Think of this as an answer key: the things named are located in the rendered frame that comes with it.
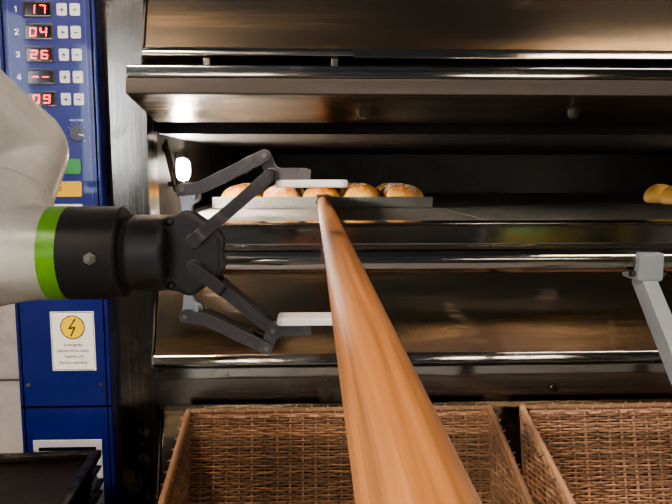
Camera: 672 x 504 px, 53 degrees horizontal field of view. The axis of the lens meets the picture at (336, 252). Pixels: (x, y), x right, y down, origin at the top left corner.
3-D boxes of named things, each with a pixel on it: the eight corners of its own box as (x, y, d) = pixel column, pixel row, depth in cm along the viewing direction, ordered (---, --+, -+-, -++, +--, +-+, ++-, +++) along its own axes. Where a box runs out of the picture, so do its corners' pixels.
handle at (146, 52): (141, 83, 104) (144, 86, 105) (353, 84, 105) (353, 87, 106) (141, 46, 104) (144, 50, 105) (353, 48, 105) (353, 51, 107)
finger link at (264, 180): (200, 247, 68) (190, 237, 68) (281, 174, 68) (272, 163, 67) (193, 252, 64) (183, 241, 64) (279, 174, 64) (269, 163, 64)
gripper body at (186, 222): (138, 207, 69) (228, 207, 70) (141, 288, 70) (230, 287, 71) (117, 212, 62) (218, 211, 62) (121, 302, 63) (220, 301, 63)
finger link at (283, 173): (259, 180, 66) (259, 149, 66) (310, 180, 67) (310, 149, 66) (258, 180, 65) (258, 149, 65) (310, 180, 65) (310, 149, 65)
